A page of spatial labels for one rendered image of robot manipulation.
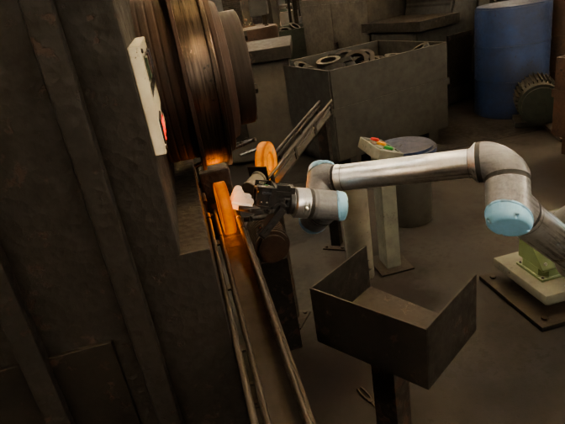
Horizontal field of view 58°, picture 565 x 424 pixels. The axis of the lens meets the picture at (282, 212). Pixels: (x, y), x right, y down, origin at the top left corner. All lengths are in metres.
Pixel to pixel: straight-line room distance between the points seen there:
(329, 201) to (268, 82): 2.60
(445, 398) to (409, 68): 2.55
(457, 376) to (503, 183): 0.75
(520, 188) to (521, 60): 3.18
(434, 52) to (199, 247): 3.21
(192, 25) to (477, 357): 1.46
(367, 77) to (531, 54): 1.51
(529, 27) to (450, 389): 3.28
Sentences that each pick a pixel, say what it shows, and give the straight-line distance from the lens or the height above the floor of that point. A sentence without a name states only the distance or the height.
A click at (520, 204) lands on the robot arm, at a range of 1.45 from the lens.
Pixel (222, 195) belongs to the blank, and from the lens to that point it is 1.41.
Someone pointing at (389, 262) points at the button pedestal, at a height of 0.04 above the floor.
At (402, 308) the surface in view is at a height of 0.60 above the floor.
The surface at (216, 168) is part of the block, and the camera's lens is 1.63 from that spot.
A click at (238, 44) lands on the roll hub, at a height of 1.18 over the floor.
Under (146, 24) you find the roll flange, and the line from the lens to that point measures 1.21.
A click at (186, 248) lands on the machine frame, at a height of 0.87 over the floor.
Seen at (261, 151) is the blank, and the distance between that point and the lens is 1.84.
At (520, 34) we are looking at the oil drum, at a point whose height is 0.66.
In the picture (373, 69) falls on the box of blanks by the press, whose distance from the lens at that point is 3.65.
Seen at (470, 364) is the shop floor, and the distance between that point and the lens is 1.97.
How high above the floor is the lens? 1.29
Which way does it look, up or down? 24 degrees down
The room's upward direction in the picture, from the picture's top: 9 degrees counter-clockwise
